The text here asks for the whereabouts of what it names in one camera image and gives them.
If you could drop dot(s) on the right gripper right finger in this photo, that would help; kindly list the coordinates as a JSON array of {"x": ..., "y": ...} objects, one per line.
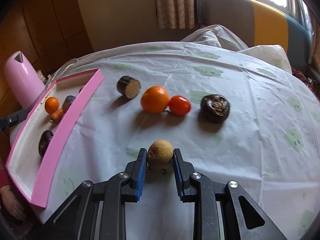
[{"x": 222, "y": 211}]

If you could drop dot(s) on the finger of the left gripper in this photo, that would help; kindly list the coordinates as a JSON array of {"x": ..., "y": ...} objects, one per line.
[{"x": 13, "y": 119}]

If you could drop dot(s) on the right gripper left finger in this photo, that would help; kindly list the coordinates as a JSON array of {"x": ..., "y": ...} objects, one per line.
[{"x": 99, "y": 207}]

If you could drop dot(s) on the large brown kiwi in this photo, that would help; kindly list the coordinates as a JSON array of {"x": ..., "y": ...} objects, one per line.
[{"x": 44, "y": 142}]

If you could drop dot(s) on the orange mandarin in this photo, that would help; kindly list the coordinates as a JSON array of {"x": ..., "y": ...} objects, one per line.
[
  {"x": 51, "y": 105},
  {"x": 155, "y": 100}
]

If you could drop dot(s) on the small orange carrot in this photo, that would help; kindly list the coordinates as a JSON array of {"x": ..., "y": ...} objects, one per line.
[{"x": 56, "y": 116}]

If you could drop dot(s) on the dark cut eggplant piece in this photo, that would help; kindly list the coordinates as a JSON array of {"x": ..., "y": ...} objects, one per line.
[{"x": 67, "y": 103}]

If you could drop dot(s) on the small brown kiwi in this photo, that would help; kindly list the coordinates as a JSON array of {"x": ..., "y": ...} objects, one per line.
[{"x": 159, "y": 154}]

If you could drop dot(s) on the dark wrinkled passion fruit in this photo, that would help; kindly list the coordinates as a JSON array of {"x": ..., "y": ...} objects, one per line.
[{"x": 215, "y": 108}]

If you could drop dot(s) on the red tomato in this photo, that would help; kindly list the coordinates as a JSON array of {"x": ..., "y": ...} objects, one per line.
[{"x": 179, "y": 105}]

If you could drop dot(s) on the red patterned sleeve forearm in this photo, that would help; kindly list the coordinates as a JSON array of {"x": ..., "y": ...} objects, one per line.
[{"x": 4, "y": 178}]

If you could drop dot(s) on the person's left hand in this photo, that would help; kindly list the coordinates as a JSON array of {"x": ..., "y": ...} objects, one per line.
[{"x": 11, "y": 203}]

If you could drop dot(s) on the pink electric kettle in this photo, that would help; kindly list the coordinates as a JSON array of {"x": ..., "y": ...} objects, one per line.
[{"x": 23, "y": 79}]

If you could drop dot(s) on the pink rimmed white tray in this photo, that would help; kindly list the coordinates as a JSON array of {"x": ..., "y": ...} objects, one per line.
[{"x": 31, "y": 173}]

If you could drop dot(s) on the white cloud-print tablecloth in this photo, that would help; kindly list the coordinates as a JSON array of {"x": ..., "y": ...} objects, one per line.
[{"x": 269, "y": 143}]

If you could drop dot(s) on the white cloud-print pillow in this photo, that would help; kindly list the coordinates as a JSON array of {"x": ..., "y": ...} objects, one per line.
[{"x": 272, "y": 54}]

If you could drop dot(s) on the grey yellow blue headboard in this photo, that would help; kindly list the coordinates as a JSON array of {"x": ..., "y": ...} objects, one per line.
[{"x": 258, "y": 24}]

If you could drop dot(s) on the beige patterned curtain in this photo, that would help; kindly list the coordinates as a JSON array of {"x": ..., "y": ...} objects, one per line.
[{"x": 175, "y": 14}]

